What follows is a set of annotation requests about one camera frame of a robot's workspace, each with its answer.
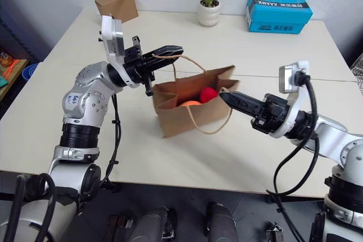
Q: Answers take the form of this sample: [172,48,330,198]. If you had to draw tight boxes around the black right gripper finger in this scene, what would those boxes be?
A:
[221,95,264,120]
[219,91,267,112]

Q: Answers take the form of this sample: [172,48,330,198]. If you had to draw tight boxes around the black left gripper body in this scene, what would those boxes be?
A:
[124,36,156,97]

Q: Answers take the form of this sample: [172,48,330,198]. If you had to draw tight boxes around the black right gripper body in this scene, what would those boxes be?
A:
[250,93,290,135]

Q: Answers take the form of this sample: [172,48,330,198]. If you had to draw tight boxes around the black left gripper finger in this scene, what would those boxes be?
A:
[143,54,180,73]
[143,45,184,57]

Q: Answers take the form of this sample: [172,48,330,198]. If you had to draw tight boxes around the brown paper bag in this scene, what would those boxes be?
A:
[151,53,241,140]

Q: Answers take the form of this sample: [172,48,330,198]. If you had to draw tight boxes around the red plush toy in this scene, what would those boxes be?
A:
[200,87,220,104]

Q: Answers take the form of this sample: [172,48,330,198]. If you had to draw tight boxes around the orange plush toy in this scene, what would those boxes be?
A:
[179,100,201,108]

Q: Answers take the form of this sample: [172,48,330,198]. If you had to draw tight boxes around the brown cardboard box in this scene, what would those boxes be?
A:
[94,0,140,24]

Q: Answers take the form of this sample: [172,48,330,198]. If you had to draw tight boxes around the blue printed cardboard box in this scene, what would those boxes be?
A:
[244,0,314,35]

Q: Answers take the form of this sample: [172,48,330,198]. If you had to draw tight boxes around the black white patterned fabric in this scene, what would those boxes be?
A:
[349,54,363,96]

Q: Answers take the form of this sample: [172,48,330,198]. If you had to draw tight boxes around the blue plastic bucket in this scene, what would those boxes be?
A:
[20,62,39,82]

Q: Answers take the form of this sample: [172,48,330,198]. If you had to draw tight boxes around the black metal rack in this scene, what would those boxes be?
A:
[0,16,44,66]

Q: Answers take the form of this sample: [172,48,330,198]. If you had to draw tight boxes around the dark grey rounded shape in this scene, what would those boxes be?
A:
[128,206,179,242]
[205,201,238,242]

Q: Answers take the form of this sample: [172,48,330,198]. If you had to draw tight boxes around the wooden shelf with colourful items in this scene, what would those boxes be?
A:
[0,51,29,101]

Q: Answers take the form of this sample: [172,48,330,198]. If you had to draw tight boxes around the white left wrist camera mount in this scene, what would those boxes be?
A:
[98,14,142,89]

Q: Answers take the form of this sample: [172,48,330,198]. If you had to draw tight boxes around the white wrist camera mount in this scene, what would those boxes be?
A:
[98,14,142,89]
[271,60,311,138]

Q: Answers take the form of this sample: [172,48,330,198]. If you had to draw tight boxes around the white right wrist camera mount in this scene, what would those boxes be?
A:
[271,60,311,138]

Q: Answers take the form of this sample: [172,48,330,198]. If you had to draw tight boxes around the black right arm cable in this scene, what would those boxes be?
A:
[265,69,320,242]

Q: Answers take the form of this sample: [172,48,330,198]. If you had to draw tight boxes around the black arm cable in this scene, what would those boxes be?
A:
[265,69,320,242]
[99,93,123,189]

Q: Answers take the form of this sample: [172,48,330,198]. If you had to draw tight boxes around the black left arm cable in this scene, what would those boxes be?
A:
[99,93,123,189]

